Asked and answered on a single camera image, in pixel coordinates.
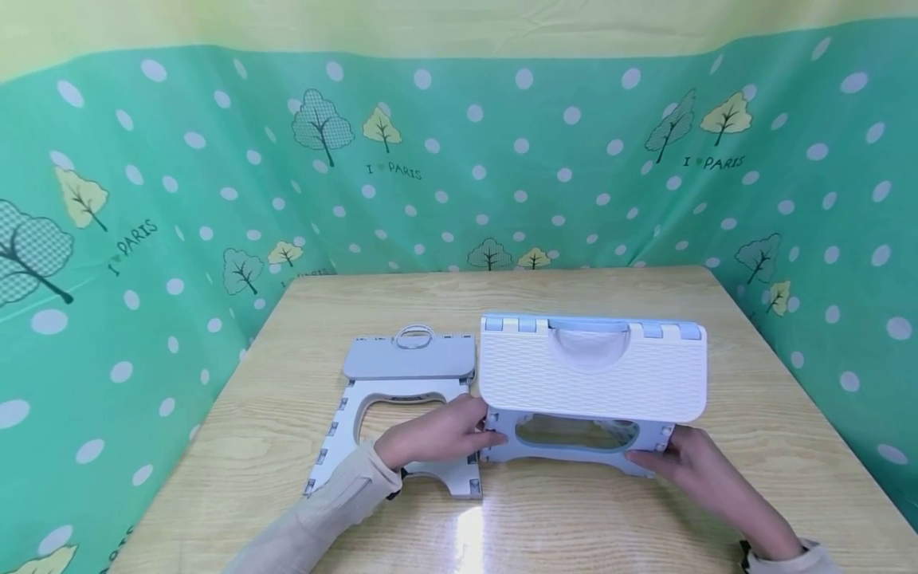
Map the person's left hand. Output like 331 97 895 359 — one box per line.
373 393 509 472

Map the person's right hand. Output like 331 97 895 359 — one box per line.
624 425 767 519

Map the white blue folding stool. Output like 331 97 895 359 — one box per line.
477 313 710 479

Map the person's left forearm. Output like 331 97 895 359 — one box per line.
223 440 404 574

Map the person's right forearm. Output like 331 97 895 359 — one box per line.
732 498 851 574

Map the grey folding stool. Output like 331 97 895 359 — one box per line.
303 324 483 501

